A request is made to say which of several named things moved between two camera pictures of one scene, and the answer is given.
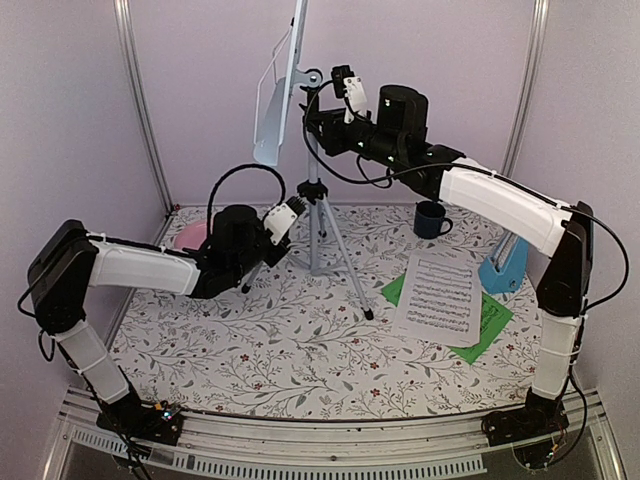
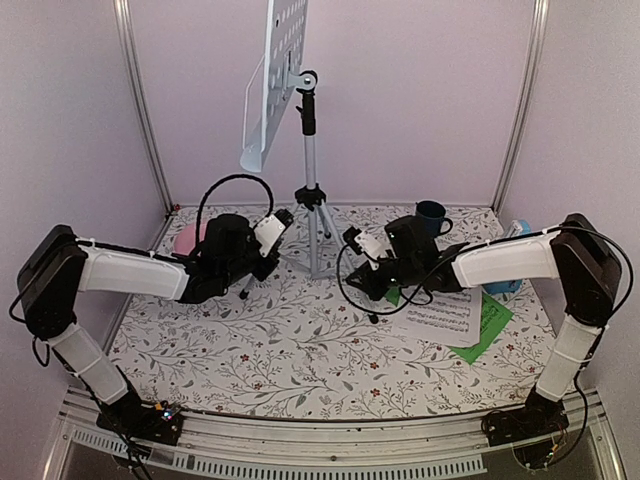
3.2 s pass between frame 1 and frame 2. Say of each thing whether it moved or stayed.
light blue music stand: moved
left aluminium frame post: stayed
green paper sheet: stayed
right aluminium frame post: stayed
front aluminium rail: stayed
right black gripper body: moved
